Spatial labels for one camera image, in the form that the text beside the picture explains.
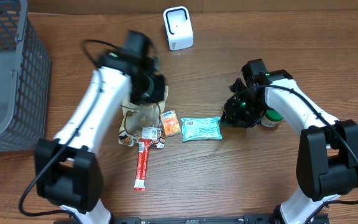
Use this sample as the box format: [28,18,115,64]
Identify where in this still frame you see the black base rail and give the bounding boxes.
[114,214,276,224]

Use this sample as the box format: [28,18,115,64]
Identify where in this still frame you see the green lid small jar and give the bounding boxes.
[260,110,283,128]

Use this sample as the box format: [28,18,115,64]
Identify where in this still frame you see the grey plastic mesh basket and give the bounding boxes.
[0,0,52,152]

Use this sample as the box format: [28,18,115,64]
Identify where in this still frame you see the red stick snack packet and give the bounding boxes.
[134,139,150,192]

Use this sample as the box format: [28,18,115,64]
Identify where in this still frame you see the orange tissue pack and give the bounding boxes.
[160,110,181,136]

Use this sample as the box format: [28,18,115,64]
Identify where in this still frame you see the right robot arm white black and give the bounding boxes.
[221,59,358,223]

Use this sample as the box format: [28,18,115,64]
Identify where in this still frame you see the beige snack pouch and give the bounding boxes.
[118,85,169,149]

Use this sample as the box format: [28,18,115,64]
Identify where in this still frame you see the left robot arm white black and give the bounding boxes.
[19,30,165,223]

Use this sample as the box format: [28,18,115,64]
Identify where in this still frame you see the white barcode scanner stand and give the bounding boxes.
[163,6,194,51]

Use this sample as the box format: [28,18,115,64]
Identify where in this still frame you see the teal packet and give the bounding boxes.
[181,117,223,142]

